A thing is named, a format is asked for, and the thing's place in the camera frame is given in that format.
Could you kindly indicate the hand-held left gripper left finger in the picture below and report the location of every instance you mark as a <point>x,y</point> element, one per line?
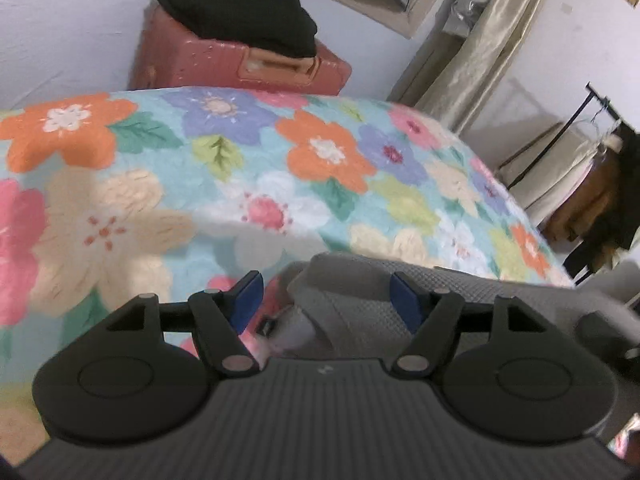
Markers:
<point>245,300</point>

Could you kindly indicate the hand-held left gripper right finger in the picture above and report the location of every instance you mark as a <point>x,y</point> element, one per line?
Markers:
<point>407,300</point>

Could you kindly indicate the grey t-shirt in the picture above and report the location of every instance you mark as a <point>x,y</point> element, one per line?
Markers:
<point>360,300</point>

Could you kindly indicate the black clothes rack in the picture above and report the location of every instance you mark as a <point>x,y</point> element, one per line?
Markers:
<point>597,94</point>

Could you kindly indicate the folded black clothes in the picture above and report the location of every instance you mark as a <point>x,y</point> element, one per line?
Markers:
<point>240,15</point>

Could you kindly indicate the floral bedspread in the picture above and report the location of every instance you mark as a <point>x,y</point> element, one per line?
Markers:
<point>125,240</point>

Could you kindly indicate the brown hanging garment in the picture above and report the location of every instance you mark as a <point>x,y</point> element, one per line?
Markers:
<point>585,210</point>

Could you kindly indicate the black hanging garment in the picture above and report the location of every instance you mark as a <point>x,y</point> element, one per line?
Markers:
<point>625,195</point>

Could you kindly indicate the pink suitcase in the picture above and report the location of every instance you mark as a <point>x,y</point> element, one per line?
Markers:
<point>200,60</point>

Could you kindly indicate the beige curtain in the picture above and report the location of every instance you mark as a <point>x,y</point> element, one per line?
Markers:
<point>480,50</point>

